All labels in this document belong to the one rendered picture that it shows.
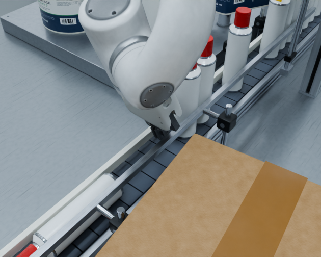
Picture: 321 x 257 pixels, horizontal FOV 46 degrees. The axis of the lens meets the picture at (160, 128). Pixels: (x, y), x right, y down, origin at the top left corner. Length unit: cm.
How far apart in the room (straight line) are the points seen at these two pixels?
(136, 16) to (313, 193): 29
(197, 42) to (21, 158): 55
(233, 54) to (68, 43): 51
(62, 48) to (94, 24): 66
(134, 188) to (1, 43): 77
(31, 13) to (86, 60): 36
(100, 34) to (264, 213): 28
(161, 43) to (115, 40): 8
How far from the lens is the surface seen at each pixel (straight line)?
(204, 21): 46
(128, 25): 49
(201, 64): 75
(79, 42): 116
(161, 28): 44
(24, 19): 133
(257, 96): 100
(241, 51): 89
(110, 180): 68
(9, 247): 66
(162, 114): 63
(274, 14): 103
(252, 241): 40
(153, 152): 67
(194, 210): 41
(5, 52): 127
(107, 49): 50
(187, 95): 74
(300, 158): 90
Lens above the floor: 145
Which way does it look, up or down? 43 degrees down
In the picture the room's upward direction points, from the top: straight up
